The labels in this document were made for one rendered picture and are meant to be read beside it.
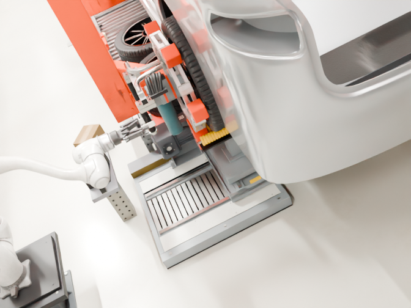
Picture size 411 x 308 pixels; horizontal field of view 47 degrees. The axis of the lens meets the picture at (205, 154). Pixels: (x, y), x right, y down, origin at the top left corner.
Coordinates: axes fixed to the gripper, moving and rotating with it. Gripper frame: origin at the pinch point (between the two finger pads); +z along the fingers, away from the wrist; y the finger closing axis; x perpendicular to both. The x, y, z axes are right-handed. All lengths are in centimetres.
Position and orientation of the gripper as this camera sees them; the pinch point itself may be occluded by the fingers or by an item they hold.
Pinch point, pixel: (147, 121)
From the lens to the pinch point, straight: 243.2
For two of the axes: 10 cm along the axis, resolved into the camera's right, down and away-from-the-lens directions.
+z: 8.9, -4.5, 0.6
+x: -3.1, -7.0, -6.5
